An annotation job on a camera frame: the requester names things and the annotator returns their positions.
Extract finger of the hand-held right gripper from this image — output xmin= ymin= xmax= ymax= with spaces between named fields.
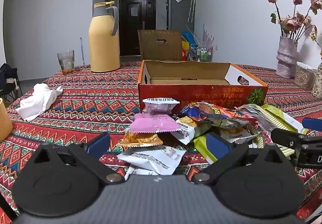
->
xmin=302 ymin=118 xmax=322 ymax=132
xmin=270 ymin=128 xmax=306 ymax=156

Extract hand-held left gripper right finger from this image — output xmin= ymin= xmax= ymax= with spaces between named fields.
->
xmin=191 ymin=133 xmax=292 ymax=185

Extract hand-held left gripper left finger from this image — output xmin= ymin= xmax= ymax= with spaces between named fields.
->
xmin=32 ymin=132 xmax=125 ymax=185

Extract light green snack packet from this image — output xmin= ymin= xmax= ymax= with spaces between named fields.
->
xmin=262 ymin=104 xmax=309 ymax=135

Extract colourful cartoon chip bag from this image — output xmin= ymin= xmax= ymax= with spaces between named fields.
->
xmin=177 ymin=102 xmax=258 ymax=130

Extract white labelled cracker packet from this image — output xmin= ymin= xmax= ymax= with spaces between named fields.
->
xmin=171 ymin=116 xmax=198 ymax=145

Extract plain white snack packet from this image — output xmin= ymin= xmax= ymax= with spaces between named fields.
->
xmin=117 ymin=146 xmax=187 ymax=180

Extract pink snack packet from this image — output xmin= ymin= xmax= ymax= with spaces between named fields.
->
xmin=129 ymin=113 xmax=181 ymax=134

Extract orange cardboard box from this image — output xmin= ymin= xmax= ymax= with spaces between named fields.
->
xmin=137 ymin=60 xmax=268 ymax=111

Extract clear window cracker packet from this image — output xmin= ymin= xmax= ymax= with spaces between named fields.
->
xmin=221 ymin=126 xmax=254 ymax=144

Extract orange cracker packet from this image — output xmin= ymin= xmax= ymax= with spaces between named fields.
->
xmin=116 ymin=131 xmax=164 ymax=148

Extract speckled jar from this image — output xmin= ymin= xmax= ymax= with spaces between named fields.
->
xmin=311 ymin=63 xmax=322 ymax=99

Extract clear grain container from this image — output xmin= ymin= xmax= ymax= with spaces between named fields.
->
xmin=294 ymin=62 xmax=317 ymax=90

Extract lavender white snack packet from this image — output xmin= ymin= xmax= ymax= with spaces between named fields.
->
xmin=142 ymin=98 xmax=180 ymax=115

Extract pink textured vase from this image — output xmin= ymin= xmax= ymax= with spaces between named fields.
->
xmin=275 ymin=36 xmax=298 ymax=79

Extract crumpled white cloth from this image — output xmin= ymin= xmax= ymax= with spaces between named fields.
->
xmin=16 ymin=83 xmax=63 ymax=122

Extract clear drinking glass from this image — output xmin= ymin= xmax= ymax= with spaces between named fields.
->
xmin=57 ymin=50 xmax=75 ymax=75

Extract yellow cup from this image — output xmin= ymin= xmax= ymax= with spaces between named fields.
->
xmin=0 ymin=98 xmax=13 ymax=142

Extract yellow thermos jug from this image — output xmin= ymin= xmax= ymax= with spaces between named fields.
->
xmin=89 ymin=1 xmax=121 ymax=73

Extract dried pink roses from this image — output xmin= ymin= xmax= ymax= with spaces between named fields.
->
xmin=263 ymin=0 xmax=322 ymax=41

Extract pink feathery decoration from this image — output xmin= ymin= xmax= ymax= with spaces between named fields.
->
xmin=201 ymin=24 xmax=215 ymax=48

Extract blue roll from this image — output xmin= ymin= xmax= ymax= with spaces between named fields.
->
xmin=182 ymin=30 xmax=199 ymax=46

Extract dark entrance door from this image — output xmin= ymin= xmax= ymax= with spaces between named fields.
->
xmin=119 ymin=0 xmax=156 ymax=56

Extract black folding chair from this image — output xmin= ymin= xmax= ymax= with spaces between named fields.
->
xmin=0 ymin=63 xmax=22 ymax=102

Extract grey refrigerator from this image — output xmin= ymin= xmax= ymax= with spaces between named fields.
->
xmin=166 ymin=0 xmax=195 ymax=31

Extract white folded umbrella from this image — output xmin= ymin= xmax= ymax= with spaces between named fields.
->
xmin=187 ymin=0 xmax=196 ymax=23

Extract wire rack with bottles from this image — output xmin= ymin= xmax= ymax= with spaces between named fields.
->
xmin=189 ymin=44 xmax=213 ymax=62

